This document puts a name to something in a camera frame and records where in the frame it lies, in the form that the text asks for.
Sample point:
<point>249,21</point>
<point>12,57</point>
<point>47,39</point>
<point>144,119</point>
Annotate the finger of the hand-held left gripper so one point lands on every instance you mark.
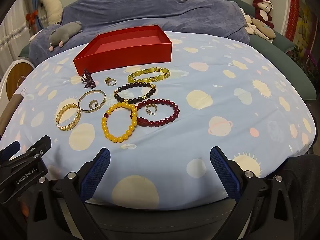
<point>37,147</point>
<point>11,148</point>

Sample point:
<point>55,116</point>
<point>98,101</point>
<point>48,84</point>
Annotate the white curtain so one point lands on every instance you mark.
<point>10,30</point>

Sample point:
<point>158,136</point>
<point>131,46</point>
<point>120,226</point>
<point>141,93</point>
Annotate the red cardboard box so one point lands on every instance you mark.
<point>125,55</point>

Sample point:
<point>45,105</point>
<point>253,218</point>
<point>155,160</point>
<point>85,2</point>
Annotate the grey plush animal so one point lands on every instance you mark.
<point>62,32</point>

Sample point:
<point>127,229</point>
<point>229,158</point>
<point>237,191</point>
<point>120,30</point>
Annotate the silver hoop earring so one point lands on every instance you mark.
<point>147,107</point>
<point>91,105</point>

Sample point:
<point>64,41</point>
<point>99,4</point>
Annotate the red bow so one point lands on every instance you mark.
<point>32,17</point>

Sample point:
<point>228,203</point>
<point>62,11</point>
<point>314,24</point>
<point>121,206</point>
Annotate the person's dark pants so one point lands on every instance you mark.
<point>305,192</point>

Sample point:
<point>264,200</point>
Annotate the red monkey plush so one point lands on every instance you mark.
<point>262,12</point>

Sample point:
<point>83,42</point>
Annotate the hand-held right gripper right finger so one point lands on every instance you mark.
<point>225,172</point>

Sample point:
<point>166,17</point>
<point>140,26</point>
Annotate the white plush alpaca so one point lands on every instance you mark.
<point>52,7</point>

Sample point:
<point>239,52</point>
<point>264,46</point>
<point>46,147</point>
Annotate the red-bordered wall poster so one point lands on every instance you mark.
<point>305,30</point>

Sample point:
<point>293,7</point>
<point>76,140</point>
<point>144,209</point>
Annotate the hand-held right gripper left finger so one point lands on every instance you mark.
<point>96,172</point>

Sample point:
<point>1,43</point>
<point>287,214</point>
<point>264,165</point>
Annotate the grey-blue blanket covered sofa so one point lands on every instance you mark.
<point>150,7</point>

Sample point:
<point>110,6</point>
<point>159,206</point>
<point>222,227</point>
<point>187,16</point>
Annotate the thin gold bangle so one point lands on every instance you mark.
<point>80,100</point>

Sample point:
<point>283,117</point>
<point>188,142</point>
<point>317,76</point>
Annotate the flowering plant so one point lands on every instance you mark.
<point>310,65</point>

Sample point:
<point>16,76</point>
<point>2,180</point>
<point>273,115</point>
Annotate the beige round plush toy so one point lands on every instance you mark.
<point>262,27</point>

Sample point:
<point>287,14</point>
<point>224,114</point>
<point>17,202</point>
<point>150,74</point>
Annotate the brown cardboard sheet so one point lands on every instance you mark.
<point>10,110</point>

